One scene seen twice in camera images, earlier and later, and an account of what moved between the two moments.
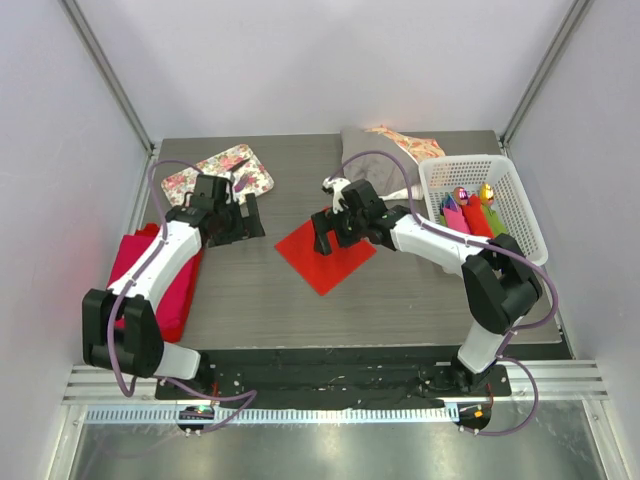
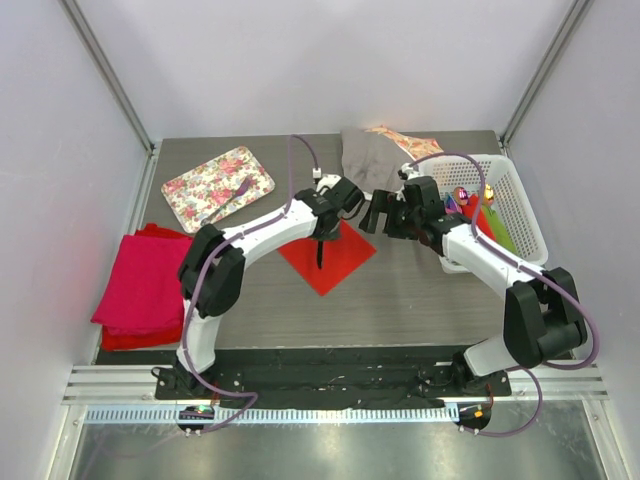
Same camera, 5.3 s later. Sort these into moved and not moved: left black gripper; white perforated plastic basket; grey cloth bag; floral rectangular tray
Moved: left black gripper
Not moved: white perforated plastic basket; grey cloth bag; floral rectangular tray
